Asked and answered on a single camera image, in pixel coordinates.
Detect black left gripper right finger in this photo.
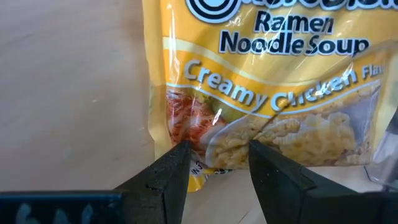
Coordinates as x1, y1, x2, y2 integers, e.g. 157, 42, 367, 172
248, 139, 398, 224

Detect yellow creamy chicken noodle pack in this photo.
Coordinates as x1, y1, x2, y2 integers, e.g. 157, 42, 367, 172
141, 0, 398, 193

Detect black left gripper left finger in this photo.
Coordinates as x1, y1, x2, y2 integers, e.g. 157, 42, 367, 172
0, 139, 192, 224

